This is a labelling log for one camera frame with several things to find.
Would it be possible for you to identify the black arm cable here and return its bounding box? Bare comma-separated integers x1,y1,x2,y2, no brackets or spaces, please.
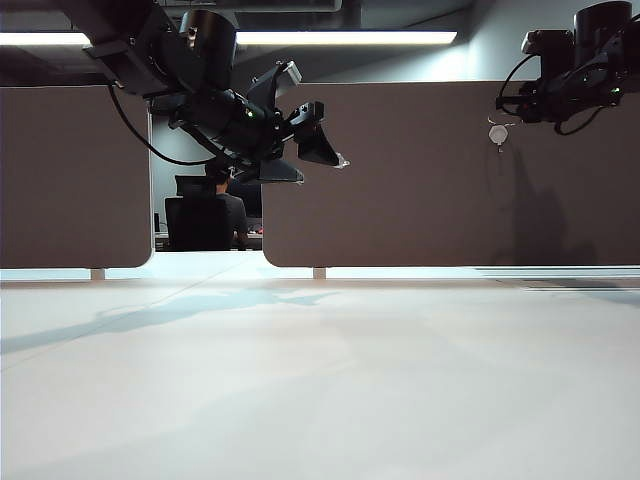
106,81,217,167
495,49,540,117

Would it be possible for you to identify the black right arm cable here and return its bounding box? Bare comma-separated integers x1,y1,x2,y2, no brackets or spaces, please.
495,49,540,117

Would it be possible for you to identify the right grey desk partition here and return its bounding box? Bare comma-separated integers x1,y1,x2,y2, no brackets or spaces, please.
261,80,640,269

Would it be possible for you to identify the grey desk partition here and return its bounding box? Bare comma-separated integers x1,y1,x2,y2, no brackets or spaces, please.
261,80,640,269
0,84,153,271

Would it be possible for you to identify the long ceiling light strip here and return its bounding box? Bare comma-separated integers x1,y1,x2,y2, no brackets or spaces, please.
0,30,459,48

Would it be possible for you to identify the left grey desk partition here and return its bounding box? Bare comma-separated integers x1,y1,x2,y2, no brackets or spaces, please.
0,84,153,271

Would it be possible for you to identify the black office chair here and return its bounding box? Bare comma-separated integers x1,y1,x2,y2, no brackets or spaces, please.
164,174,236,252

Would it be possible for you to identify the white hexagonal adhesive hook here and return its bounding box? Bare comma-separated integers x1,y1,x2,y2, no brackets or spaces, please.
489,124,511,154

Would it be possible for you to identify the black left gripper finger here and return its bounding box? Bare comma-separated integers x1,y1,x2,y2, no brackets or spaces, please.
296,121,352,170
255,157,306,187

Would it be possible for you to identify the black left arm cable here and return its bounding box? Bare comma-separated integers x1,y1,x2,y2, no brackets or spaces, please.
106,81,217,167

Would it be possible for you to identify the black computer monitor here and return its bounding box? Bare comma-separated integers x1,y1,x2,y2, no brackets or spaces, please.
238,180,264,220

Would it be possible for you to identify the seated person in dark shirt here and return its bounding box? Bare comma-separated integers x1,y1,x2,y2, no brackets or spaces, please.
205,166,249,251

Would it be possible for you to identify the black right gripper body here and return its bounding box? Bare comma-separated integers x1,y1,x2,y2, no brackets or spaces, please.
517,49,627,125

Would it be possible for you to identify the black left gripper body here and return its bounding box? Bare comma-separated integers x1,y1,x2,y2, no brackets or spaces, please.
218,92,326,177

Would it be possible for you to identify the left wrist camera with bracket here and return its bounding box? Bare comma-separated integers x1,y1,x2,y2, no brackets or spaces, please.
246,60,305,118

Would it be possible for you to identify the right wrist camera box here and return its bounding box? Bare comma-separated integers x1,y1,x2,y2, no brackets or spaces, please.
520,28,575,57

